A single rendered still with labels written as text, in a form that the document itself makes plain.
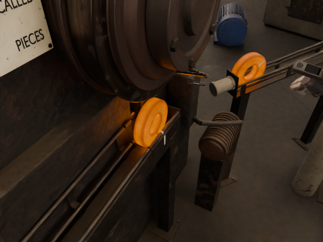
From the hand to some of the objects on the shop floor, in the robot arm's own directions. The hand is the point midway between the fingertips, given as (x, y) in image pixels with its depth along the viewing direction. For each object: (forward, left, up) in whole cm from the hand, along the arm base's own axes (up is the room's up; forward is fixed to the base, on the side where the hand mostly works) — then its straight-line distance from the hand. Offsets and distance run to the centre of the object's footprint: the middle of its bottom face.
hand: (290, 86), depth 121 cm
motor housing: (+19, +25, -64) cm, 71 cm away
